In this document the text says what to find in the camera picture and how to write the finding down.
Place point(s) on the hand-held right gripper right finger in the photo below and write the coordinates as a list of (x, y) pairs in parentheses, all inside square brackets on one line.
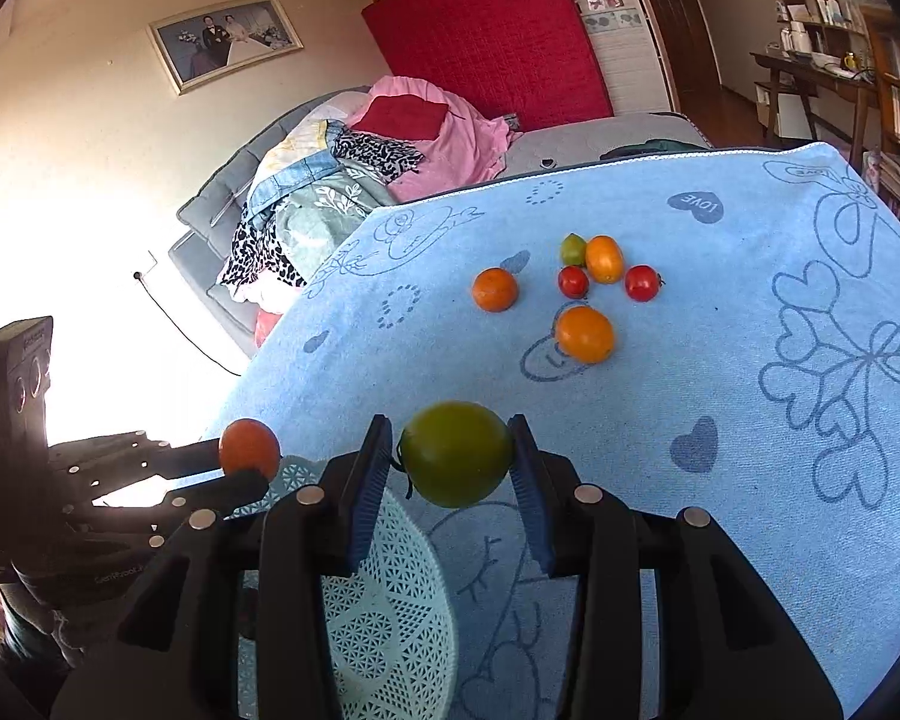
[(534, 499)]

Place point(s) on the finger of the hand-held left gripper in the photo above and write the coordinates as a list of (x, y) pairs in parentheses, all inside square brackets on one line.
[(187, 456), (232, 486)]

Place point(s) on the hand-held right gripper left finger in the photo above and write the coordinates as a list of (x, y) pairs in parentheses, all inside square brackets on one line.
[(366, 499)]

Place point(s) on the orange-red tomato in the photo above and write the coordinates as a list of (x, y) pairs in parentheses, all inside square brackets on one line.
[(249, 447)]

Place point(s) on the large green tomato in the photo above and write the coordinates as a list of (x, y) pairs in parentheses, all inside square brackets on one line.
[(456, 454)]

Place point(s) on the mint plastic lattice basket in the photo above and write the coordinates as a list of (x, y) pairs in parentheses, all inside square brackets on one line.
[(394, 615)]

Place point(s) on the large orange tomato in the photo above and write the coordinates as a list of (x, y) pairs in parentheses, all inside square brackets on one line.
[(585, 334)]

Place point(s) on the round orange tomato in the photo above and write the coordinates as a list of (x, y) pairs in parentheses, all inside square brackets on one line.
[(495, 289)]

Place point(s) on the red cherry tomato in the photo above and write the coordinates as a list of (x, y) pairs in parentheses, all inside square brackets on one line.
[(573, 281), (642, 283)]

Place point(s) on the oval orange tomato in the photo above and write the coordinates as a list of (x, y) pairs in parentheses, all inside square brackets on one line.
[(604, 259)]

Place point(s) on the small green tomato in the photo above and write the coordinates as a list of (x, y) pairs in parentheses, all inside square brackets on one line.
[(572, 246)]

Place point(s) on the pile of clothes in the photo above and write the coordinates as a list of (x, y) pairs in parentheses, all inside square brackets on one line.
[(259, 255)]

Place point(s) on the blue printed towel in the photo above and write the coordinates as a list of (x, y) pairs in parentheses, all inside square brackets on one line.
[(720, 360)]

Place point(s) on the green floral quilt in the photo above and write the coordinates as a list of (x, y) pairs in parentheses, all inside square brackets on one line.
[(322, 210)]

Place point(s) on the denim garment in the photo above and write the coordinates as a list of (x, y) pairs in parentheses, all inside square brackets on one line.
[(285, 184)]

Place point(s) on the pink blanket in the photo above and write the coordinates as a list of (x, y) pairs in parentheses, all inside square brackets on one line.
[(457, 150)]

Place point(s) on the red pillow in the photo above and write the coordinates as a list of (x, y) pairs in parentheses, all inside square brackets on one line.
[(401, 118)]

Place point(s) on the framed wedding photo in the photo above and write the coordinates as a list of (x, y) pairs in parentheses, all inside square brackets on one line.
[(225, 41)]

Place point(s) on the red upright mattress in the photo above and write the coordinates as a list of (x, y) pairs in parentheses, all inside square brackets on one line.
[(487, 37)]

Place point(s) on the wooden and white wardrobe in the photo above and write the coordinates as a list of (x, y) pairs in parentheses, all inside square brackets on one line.
[(615, 30)]

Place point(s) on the dark wooden desk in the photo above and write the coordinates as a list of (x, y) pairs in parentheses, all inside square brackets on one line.
[(810, 86)]

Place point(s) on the dark wooden door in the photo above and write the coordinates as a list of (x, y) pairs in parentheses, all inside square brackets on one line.
[(675, 22)]

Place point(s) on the wooden desk shelf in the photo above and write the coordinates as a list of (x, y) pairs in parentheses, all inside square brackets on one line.
[(817, 0)]

